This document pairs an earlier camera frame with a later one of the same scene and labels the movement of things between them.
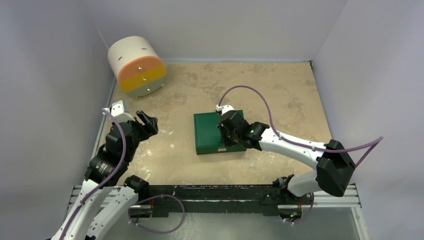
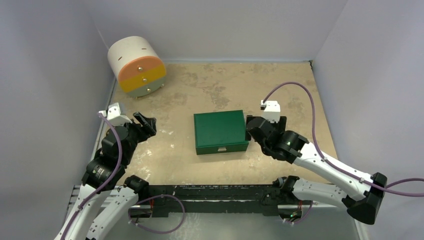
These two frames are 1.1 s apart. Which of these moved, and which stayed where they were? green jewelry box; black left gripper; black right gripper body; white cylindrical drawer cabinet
Moved: black right gripper body
Stayed: green jewelry box; white cylindrical drawer cabinet; black left gripper
